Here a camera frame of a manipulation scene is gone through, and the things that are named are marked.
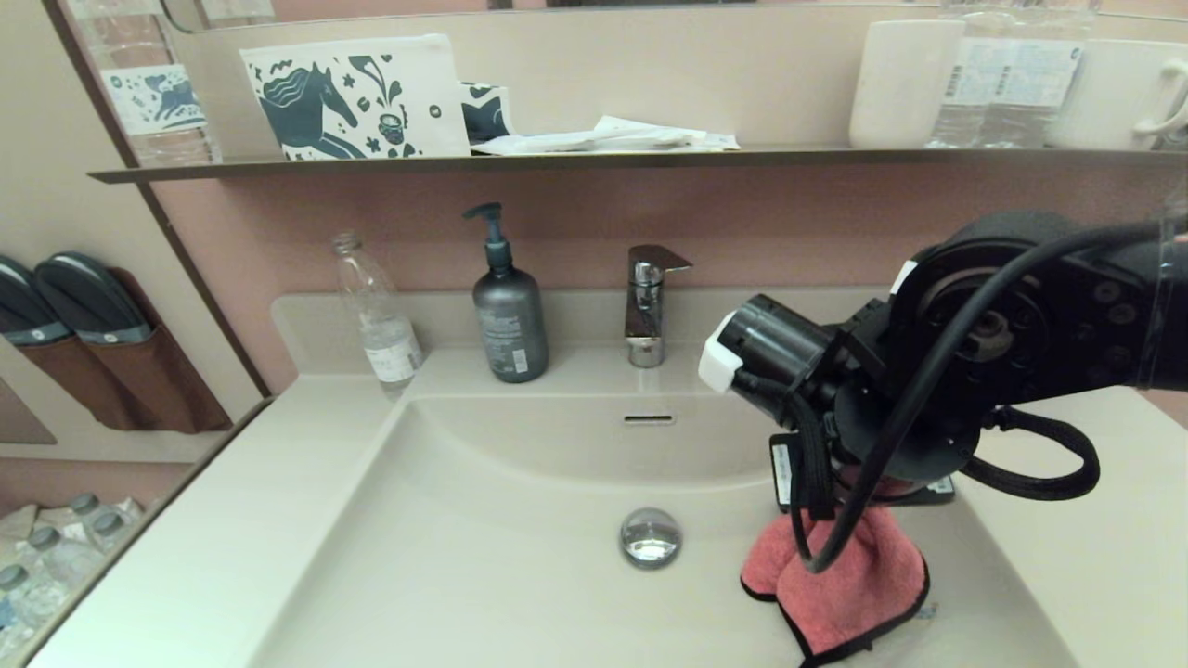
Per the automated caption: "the chrome faucet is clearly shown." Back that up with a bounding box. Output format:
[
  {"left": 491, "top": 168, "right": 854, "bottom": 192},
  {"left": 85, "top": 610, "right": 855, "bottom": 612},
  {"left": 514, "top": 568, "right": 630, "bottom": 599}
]
[{"left": 624, "top": 244, "right": 694, "bottom": 368}]

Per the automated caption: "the pink cloth black trim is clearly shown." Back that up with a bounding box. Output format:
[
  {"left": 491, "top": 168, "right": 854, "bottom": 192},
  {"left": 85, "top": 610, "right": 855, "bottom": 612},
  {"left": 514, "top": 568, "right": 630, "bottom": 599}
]
[{"left": 740, "top": 506, "right": 931, "bottom": 667}]

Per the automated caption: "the beige sink basin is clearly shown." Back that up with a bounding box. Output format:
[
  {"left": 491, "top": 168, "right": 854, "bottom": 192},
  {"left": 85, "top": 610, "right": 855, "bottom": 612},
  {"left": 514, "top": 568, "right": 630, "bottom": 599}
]
[{"left": 251, "top": 390, "right": 1078, "bottom": 668}]

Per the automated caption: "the white plastic toiletry packet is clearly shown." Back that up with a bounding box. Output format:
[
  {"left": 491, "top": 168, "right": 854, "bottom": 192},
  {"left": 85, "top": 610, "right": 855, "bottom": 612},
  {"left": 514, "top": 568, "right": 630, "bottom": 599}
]
[
  {"left": 594, "top": 115, "right": 742, "bottom": 151},
  {"left": 471, "top": 131, "right": 694, "bottom": 156}
]

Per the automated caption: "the chrome drain stopper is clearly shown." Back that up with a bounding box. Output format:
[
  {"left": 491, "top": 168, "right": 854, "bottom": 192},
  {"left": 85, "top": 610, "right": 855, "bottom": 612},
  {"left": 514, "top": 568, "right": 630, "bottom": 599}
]
[{"left": 620, "top": 507, "right": 683, "bottom": 570}]

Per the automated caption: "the grey pump soap bottle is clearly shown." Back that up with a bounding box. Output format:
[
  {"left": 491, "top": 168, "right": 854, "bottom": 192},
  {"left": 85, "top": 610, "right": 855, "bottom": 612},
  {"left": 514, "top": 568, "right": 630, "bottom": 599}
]
[{"left": 463, "top": 202, "right": 549, "bottom": 384}]

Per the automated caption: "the clear labelled water bottle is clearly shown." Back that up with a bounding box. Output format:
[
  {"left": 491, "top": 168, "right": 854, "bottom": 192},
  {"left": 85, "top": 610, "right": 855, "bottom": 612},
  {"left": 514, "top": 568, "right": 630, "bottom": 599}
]
[
  {"left": 982, "top": 0, "right": 1101, "bottom": 149},
  {"left": 925, "top": 0, "right": 1008, "bottom": 149}
]

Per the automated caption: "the dark patterned small box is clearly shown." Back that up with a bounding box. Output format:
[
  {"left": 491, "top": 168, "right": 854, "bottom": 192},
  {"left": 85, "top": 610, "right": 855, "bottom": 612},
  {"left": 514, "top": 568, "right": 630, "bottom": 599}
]
[{"left": 458, "top": 82, "right": 513, "bottom": 146}]

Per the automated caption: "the clear empty plastic bottle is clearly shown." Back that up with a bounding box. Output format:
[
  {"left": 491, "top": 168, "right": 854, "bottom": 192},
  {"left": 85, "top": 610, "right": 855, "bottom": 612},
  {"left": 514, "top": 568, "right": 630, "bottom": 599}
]
[{"left": 332, "top": 232, "right": 426, "bottom": 389}]

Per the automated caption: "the white horse print pouch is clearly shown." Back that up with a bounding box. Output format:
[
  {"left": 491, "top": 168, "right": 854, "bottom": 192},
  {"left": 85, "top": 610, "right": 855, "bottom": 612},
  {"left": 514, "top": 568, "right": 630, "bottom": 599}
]
[{"left": 239, "top": 34, "right": 471, "bottom": 161}]

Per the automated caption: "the brown fabric slipper holder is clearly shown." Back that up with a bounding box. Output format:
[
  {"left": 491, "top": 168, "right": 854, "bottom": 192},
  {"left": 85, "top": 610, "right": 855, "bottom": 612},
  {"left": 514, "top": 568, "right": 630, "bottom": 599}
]
[{"left": 0, "top": 267, "right": 233, "bottom": 433}]

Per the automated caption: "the dark grey slipper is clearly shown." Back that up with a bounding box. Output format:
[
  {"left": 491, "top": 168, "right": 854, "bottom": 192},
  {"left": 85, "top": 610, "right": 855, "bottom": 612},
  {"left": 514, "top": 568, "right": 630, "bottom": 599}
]
[
  {"left": 0, "top": 255, "right": 75, "bottom": 346},
  {"left": 35, "top": 250, "right": 154, "bottom": 344}
]

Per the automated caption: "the small grey cap water bottle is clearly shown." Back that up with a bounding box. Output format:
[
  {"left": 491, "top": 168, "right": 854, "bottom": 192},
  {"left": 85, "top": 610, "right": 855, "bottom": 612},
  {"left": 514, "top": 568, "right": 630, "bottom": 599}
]
[
  {"left": 26, "top": 526, "right": 108, "bottom": 595},
  {"left": 63, "top": 493, "right": 148, "bottom": 548},
  {"left": 0, "top": 564, "right": 71, "bottom": 650},
  {"left": 88, "top": 510, "right": 149, "bottom": 559}
]

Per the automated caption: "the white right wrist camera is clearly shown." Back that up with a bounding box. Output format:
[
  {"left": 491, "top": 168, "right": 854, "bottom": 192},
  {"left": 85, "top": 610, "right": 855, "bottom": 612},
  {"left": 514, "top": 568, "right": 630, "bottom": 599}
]
[{"left": 698, "top": 334, "right": 745, "bottom": 396}]

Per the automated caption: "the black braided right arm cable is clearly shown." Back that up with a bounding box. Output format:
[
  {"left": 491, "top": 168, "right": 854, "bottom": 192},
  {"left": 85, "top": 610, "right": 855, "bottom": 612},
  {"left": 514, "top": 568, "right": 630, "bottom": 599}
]
[{"left": 733, "top": 369, "right": 1101, "bottom": 520}]

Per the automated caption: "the black smooth right arm cable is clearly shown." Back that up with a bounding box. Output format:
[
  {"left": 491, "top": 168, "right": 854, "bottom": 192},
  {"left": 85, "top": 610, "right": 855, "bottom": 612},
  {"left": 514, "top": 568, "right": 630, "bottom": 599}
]
[{"left": 791, "top": 223, "right": 1188, "bottom": 574}]

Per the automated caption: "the white cup without handle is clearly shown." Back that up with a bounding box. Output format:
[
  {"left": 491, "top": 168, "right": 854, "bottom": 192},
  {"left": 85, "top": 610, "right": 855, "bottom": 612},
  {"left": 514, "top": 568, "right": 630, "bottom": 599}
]
[{"left": 848, "top": 19, "right": 966, "bottom": 149}]

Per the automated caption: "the brown wall shelf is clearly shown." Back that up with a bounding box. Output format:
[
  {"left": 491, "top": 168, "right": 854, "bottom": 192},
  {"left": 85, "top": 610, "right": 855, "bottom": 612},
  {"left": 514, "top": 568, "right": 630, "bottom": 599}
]
[{"left": 88, "top": 146, "right": 1188, "bottom": 185}]

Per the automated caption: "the white mug with handle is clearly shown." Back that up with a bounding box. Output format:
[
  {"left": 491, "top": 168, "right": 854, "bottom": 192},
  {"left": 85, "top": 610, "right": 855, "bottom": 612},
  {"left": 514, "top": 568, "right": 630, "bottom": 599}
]
[{"left": 1047, "top": 39, "right": 1188, "bottom": 151}]

